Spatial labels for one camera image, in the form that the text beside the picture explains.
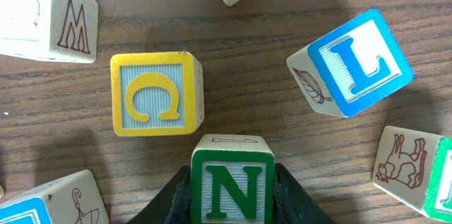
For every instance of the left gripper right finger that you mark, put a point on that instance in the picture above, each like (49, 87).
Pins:
(292, 204)

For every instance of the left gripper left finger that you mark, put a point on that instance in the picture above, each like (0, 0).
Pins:
(171, 205)

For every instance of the green N block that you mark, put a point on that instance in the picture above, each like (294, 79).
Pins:
(232, 179)

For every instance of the blue T block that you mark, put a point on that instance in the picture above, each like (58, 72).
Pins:
(71, 199)

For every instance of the yellow Q block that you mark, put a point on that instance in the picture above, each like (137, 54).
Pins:
(156, 94)

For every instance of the green B block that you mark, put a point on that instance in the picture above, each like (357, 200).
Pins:
(415, 168)

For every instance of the blue L block lower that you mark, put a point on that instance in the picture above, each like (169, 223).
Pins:
(352, 67)

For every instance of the yellow block top row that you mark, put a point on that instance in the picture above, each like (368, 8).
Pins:
(50, 30)

